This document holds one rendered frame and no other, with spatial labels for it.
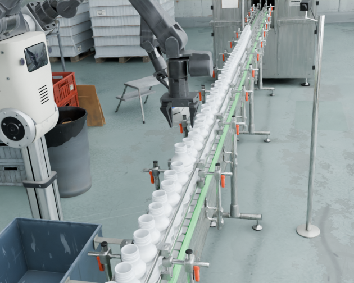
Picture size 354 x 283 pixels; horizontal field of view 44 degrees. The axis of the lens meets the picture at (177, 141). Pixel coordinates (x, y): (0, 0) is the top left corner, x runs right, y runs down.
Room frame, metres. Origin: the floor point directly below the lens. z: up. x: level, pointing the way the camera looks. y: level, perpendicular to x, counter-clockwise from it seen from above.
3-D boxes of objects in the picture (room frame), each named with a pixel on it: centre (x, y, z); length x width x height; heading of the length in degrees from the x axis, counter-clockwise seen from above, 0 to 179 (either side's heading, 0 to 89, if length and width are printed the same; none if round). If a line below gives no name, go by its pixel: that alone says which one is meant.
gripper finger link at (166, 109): (1.22, 0.00, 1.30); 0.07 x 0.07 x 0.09; 75
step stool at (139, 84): (5.07, 0.37, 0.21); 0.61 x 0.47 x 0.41; 39
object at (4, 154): (3.66, 1.37, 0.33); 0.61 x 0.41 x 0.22; 171
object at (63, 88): (4.37, 1.29, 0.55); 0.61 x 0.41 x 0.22; 168
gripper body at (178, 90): (1.22, -0.02, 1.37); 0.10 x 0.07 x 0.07; 75
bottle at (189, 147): (1.28, -0.03, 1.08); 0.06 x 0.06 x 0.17
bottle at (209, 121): (1.63, -0.12, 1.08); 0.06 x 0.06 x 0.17
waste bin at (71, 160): (3.27, 0.91, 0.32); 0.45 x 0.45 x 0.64
